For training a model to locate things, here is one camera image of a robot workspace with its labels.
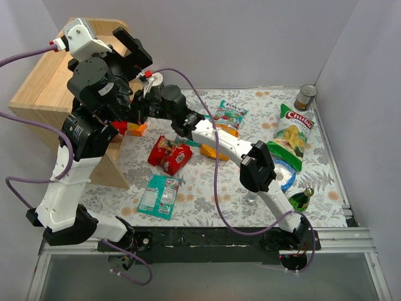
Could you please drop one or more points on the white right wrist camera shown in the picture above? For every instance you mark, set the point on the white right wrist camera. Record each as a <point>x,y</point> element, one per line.
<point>144,77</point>

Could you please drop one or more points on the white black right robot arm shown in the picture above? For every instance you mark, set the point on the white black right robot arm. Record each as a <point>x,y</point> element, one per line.
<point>254,160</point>

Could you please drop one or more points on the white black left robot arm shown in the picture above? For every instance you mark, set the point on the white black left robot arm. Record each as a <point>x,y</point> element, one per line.
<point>100,85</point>

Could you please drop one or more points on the aluminium frame rail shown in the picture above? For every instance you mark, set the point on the aluminium frame rail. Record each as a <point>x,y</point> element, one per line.
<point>345,268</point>

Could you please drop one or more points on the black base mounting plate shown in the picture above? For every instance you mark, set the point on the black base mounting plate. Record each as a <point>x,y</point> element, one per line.
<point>211,245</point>

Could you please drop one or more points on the green white Chuba chips bag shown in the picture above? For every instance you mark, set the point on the green white Chuba chips bag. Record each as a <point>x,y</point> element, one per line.
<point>291,137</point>

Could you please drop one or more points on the small orange candy bag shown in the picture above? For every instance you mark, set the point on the small orange candy bag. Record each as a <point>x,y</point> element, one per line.
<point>136,130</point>

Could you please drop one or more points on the wooden shelf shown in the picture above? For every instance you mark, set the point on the wooden shelf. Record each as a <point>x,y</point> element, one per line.
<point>44,98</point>

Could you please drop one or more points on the teal fox's bag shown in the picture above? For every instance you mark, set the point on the teal fox's bag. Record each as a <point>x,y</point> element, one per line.
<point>187,141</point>
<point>159,196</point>

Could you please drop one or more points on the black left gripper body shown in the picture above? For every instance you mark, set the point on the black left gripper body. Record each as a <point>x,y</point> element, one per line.
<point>126,50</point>

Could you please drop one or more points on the Fox's mint blossom candy bag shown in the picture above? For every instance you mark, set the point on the Fox's mint blossom candy bag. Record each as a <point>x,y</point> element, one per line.
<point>229,115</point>

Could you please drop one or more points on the teal Fox's bag near front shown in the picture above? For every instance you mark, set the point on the teal Fox's bag near front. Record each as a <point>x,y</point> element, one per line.
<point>159,196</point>

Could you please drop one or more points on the green glass bottle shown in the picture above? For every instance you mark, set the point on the green glass bottle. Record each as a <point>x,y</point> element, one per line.
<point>300,201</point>

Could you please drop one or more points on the small clear plastic bottle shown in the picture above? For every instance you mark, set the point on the small clear plastic bottle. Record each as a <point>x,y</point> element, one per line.
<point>251,196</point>

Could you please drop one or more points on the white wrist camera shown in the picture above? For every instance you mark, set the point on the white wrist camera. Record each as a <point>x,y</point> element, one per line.
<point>144,77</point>
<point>80,40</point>

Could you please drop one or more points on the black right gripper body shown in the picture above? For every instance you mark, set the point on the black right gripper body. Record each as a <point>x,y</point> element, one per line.
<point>138,106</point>

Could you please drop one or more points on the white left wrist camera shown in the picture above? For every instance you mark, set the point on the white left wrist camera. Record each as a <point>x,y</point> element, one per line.
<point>80,40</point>

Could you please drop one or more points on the teal Fox's bag back side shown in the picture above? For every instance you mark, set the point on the teal Fox's bag back side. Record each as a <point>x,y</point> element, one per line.
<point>187,141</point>

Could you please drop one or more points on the tin can orange label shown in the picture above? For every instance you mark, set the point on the tin can orange label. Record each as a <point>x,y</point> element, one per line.
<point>305,96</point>

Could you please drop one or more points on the red Lot 100 fruit gummy bag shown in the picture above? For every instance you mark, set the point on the red Lot 100 fruit gummy bag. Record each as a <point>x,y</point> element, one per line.
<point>169,155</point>

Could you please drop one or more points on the dark tape roll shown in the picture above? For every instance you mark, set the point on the dark tape roll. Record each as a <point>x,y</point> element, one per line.
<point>157,82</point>

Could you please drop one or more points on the floral patterned table mat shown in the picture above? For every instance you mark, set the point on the floral patterned table mat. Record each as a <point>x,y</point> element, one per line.
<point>210,193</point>

